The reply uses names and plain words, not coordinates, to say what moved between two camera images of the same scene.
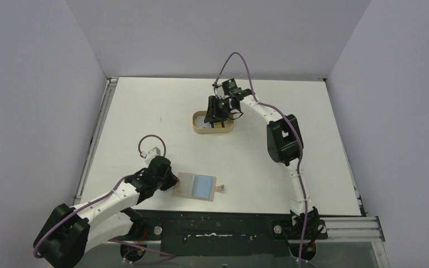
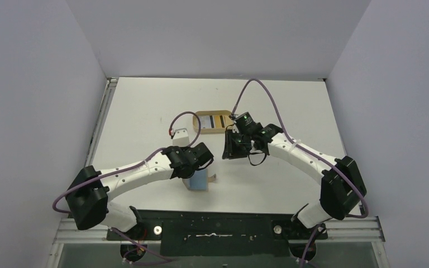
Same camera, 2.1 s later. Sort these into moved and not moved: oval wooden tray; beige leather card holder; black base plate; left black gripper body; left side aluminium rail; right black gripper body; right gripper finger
Moved: left black gripper body; right gripper finger; beige leather card holder; right black gripper body
Not moved: black base plate; oval wooden tray; left side aluminium rail
